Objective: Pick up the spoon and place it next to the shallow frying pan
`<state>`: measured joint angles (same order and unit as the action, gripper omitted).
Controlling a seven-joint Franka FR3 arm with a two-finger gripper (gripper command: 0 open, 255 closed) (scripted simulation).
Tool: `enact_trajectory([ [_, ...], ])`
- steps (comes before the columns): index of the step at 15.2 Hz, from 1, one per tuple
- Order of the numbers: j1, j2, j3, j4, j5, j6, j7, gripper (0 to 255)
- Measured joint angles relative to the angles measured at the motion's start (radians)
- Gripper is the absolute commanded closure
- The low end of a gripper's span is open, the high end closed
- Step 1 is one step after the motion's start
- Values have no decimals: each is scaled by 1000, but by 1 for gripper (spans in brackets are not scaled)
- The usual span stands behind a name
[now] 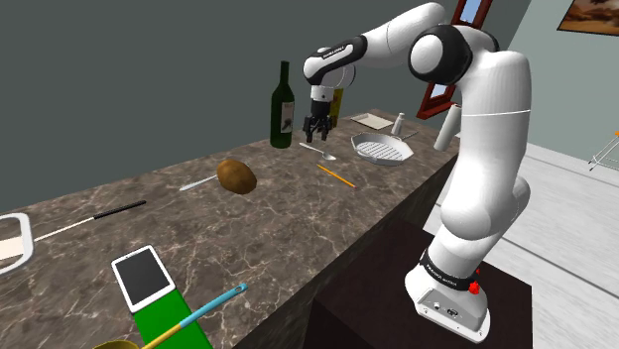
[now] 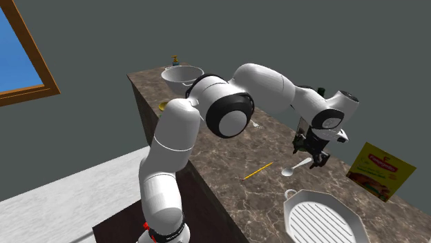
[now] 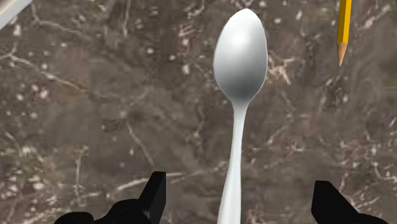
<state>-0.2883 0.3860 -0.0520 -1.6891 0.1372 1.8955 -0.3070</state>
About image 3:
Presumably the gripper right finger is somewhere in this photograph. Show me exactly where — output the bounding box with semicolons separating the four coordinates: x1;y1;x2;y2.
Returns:
310;180;390;224

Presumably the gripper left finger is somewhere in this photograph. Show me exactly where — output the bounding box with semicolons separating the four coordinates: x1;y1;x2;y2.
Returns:
53;171;167;224

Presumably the yellow pencil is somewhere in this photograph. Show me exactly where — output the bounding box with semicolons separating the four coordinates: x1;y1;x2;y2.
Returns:
336;0;353;67

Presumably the white spoon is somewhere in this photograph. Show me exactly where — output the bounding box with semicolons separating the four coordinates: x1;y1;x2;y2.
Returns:
212;8;268;224

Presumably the grey flat edge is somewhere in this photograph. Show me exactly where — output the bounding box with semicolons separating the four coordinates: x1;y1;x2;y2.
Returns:
0;0;33;31

